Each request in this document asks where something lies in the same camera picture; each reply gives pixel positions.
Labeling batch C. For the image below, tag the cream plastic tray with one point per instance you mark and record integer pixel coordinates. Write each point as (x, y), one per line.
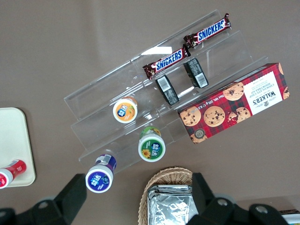
(11, 136)

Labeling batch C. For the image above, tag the clear acrylic stepped display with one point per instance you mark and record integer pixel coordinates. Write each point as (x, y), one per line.
(98, 100)

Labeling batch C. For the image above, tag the orange lid gum jar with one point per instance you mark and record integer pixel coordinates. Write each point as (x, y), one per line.
(124, 112)

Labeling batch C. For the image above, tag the green lid gum jar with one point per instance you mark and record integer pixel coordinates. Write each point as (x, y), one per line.
(151, 147)

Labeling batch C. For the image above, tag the stack of foil containers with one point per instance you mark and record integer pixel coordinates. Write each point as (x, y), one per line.
(171, 204)

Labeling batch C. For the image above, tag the Snickers chocolate bar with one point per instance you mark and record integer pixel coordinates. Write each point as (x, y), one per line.
(211, 31)
(167, 61)

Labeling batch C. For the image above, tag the red gum jar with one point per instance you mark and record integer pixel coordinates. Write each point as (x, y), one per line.
(14, 172)

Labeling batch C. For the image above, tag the small black barcode box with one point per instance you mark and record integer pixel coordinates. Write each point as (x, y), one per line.
(196, 72)
(167, 90)

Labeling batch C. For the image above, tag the red Walkers cookie box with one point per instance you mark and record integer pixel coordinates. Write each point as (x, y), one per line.
(234, 105)

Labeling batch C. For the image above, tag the white snack tray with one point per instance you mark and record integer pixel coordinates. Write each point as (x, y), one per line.
(291, 216)

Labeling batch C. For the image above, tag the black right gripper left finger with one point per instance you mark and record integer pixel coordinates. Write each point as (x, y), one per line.
(70, 199)

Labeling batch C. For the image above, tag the light wicker basket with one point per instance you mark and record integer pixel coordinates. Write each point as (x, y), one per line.
(150, 182)

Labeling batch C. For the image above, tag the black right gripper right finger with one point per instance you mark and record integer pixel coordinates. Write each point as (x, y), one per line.
(208, 208)

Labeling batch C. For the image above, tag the blue purple gum jar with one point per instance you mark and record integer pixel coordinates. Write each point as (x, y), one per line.
(99, 179)

